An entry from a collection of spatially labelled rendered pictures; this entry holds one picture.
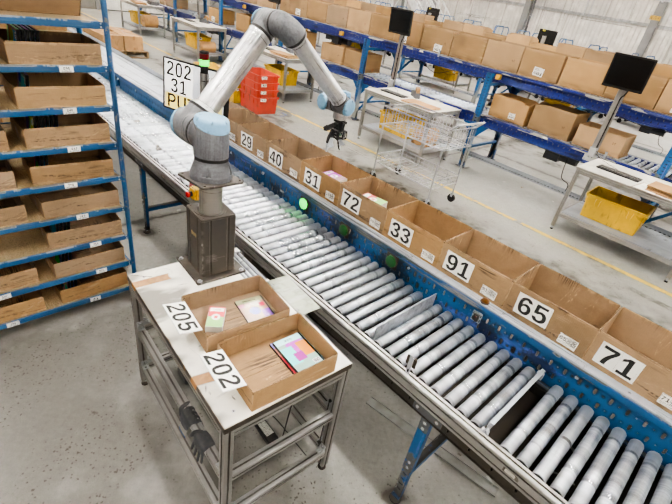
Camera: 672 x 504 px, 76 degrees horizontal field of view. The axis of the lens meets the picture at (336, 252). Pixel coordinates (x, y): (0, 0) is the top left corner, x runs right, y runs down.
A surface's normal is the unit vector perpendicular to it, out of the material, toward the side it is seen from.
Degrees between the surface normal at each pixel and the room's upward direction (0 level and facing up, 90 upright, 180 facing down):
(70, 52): 91
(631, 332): 89
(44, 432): 0
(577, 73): 90
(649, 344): 89
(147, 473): 0
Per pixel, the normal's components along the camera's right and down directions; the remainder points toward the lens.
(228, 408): 0.15, -0.84
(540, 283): -0.72, 0.26
